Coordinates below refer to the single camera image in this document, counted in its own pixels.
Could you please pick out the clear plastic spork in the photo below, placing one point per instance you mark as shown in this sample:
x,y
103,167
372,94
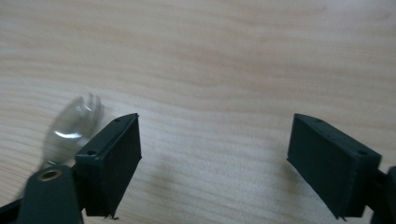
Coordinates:
x,y
70,132

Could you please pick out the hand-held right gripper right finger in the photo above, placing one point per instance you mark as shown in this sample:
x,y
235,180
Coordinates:
x,y
327,165

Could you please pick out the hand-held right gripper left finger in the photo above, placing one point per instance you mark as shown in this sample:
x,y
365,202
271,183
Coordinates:
x,y
109,165

